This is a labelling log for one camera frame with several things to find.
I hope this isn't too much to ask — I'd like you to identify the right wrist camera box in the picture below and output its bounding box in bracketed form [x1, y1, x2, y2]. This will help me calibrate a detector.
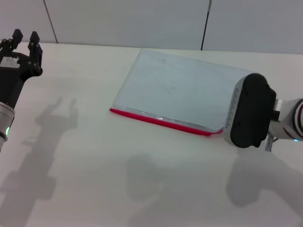
[222, 73, 277, 149]

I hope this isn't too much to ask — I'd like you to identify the clear document bag red zipper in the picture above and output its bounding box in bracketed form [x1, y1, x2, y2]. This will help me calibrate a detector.
[108, 48, 252, 138]

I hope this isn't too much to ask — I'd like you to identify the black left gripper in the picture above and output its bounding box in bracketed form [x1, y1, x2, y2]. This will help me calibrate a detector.
[0, 28, 44, 109]

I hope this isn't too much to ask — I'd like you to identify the metal screw right wrist mount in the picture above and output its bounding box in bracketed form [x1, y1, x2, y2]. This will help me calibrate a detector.
[264, 134, 273, 152]

